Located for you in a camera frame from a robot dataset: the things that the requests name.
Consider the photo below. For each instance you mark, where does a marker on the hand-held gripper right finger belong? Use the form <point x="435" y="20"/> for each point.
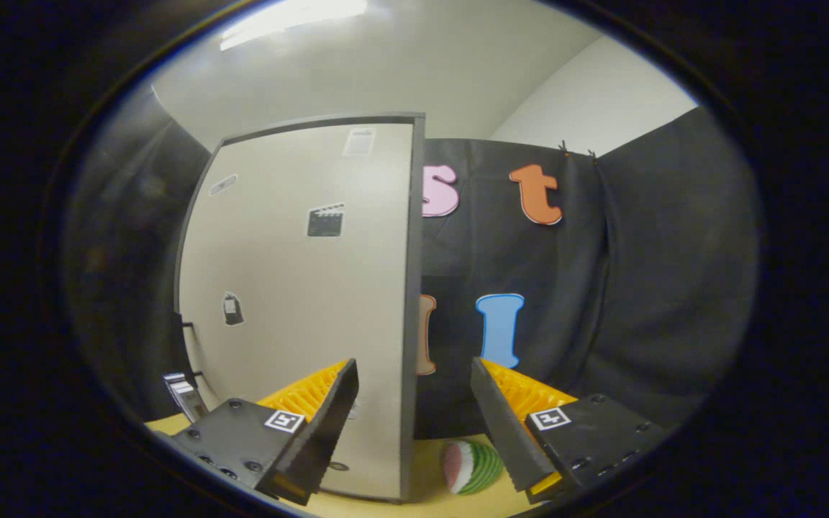
<point x="504" y="432"/>

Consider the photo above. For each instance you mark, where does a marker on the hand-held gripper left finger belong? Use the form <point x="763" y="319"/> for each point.
<point x="321" y="439"/>

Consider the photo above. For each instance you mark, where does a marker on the dark grey shoe cabinet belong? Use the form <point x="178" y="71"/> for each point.
<point x="412" y="288"/>

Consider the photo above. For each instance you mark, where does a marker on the watermelon slice toy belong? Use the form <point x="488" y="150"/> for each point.
<point x="476" y="467"/>

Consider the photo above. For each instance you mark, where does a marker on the grey cover book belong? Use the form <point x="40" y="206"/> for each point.
<point x="172" y="379"/>
<point x="188" y="399"/>

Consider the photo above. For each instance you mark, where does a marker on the black backdrop cloth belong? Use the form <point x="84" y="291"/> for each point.
<point x="637" y="288"/>

